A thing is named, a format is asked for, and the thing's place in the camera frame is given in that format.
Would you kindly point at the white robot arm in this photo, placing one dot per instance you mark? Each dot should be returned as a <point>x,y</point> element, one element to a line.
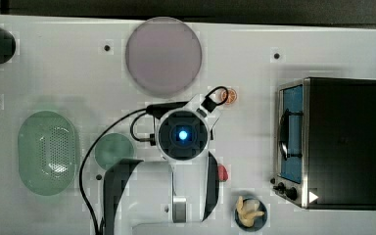
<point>182,187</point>

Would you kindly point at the red strawberry toy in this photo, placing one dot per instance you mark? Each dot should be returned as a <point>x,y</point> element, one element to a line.
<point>222,173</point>

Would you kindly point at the silver toaster oven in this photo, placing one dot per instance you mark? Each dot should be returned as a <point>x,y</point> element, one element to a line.
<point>325,144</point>

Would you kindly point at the yellow banana toy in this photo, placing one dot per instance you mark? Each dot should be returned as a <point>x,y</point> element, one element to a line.
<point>248,211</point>

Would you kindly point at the blue bowl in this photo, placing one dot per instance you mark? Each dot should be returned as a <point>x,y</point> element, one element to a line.
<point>259,222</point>

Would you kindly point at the small green bowl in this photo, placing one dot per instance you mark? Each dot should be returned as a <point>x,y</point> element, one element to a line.
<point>113,148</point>

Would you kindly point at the green plastic strainer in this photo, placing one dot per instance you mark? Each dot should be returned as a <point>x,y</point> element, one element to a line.
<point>47,152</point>

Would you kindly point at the grey round plate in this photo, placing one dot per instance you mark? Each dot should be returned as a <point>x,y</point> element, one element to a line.
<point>163,56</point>

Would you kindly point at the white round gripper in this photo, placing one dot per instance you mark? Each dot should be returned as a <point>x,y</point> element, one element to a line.
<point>184,133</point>

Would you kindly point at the orange slice toy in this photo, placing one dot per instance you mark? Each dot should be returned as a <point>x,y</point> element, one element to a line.
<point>228,96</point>

